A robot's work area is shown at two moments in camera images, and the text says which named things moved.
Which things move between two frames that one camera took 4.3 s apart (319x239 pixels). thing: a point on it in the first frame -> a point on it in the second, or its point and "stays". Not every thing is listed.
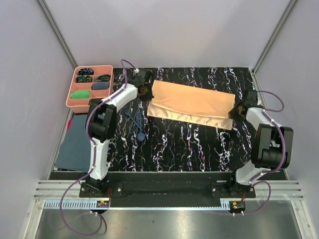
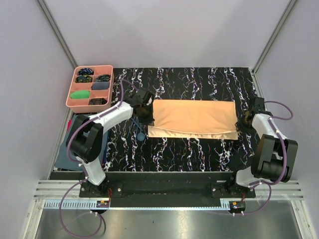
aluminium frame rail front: (65, 194) stays
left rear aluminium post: (53, 26) stays
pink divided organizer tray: (89, 82) stays
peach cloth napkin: (191, 104) -> (214, 119)
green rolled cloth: (80, 94) stays
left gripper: (149, 96) -> (149, 121)
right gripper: (232, 114) -> (240, 128)
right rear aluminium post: (273, 34) stays
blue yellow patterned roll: (83, 78) stays
